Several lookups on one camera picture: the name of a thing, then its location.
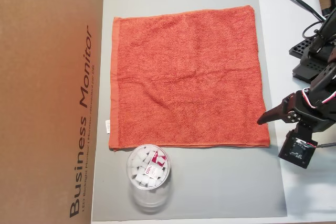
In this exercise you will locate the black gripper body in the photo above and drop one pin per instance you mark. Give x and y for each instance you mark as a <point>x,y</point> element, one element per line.
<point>294,107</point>

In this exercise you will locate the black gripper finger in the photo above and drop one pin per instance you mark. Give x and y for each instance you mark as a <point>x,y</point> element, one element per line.
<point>288,104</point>
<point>273,119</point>

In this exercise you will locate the orange terry towel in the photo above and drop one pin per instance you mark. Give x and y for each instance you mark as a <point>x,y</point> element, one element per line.
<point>189,77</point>

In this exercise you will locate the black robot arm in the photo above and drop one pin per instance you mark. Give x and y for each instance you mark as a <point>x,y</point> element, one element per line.
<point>325,77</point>

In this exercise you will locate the black perforated base clamp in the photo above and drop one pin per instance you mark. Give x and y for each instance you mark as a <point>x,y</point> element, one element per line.
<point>307,72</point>
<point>300,48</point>

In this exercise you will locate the grey table mat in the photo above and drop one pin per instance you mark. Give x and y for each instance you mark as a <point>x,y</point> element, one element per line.
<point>210,182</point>

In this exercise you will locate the red white eraser packet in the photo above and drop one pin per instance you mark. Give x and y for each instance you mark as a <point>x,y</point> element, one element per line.
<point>155,166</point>

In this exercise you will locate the clear plastic jar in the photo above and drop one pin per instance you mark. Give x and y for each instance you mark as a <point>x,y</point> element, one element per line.
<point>148,171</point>

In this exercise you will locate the brown cardboard monitor box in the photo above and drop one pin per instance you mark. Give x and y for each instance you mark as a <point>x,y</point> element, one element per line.
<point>39,103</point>

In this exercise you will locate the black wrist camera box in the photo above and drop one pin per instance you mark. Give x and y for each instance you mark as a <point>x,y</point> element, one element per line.
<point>298,150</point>

